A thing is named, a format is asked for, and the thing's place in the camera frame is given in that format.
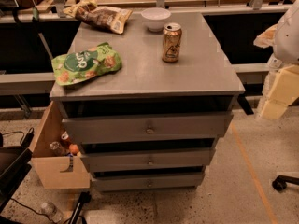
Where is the orange fruit in bin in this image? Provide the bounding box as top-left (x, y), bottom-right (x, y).
top-left (69, 144), bottom-right (79, 155)

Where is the black cable on floor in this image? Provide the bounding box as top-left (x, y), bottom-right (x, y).
top-left (2, 130), bottom-right (43, 217)

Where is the middle grey drawer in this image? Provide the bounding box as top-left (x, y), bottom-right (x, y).
top-left (81, 148), bottom-right (215, 173)

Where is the gold soda can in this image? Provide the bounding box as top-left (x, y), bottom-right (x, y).
top-left (162, 22), bottom-right (182, 63)

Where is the white bowl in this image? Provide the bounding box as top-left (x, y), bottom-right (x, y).
top-left (141, 7), bottom-right (171, 32)

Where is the wooden side bin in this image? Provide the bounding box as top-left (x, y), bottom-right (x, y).
top-left (30, 102), bottom-right (90, 189)

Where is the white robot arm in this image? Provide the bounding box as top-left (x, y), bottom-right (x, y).
top-left (253, 0), bottom-right (299, 119)

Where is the green rice chip bag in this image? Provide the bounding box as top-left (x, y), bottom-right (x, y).
top-left (51, 42), bottom-right (122, 86)

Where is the grey drawer cabinet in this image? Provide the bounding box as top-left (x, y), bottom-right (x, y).
top-left (50, 12), bottom-right (244, 181)

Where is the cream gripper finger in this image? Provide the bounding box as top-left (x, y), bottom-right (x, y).
top-left (253, 24), bottom-right (277, 49)
top-left (259, 65), bottom-right (299, 119)

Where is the brown yellow chip bag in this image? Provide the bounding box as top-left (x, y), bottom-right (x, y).
top-left (63, 0), bottom-right (132, 35)

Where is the black chair base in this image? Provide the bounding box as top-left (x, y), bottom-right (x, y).
top-left (272, 175), bottom-right (299, 191)

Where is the black equipment at left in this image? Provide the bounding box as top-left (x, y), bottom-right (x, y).
top-left (0, 128), bottom-right (34, 212)

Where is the grey drawer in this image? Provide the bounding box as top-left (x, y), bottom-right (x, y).
top-left (81, 148), bottom-right (215, 173)
top-left (93, 172), bottom-right (205, 192)
top-left (63, 112), bottom-right (233, 144)

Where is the plastic bottle on floor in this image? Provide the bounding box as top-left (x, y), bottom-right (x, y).
top-left (41, 202), bottom-right (64, 223)

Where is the clear bottle in bin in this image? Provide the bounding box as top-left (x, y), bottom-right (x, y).
top-left (50, 141), bottom-right (67, 156)

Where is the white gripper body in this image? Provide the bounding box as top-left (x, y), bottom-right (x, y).
top-left (263, 54), bottom-right (290, 97)

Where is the top grey drawer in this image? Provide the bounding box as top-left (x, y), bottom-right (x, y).
top-left (63, 112), bottom-right (233, 144)

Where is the bottom grey drawer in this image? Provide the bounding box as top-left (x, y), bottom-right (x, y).
top-left (93, 172), bottom-right (205, 192)

